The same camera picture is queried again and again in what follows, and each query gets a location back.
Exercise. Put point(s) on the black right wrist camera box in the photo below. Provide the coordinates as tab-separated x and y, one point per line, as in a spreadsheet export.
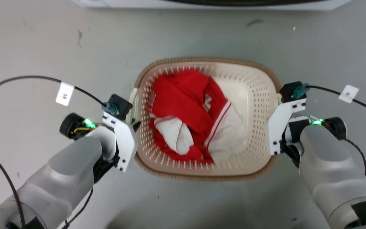
289	90

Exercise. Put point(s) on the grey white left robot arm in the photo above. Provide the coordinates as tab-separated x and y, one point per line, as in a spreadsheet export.
65	178

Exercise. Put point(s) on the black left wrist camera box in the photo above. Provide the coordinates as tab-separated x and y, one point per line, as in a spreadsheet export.
121	105

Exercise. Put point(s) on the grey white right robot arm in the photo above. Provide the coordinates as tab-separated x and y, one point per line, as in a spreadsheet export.
332	165

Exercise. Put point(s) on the red and white garment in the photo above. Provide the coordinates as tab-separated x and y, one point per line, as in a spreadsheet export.
183	101

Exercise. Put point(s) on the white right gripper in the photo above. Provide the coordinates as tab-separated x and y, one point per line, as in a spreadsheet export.
280	127

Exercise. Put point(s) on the white washing machine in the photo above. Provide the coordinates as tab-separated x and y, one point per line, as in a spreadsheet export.
221	4

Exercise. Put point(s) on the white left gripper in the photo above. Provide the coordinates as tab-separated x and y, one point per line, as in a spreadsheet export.
125	140

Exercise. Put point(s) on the cream laundry basket brown rim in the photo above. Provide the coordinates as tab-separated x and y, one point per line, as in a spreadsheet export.
259	105

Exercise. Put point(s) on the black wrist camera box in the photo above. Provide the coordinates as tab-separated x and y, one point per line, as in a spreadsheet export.
289	90
121	105

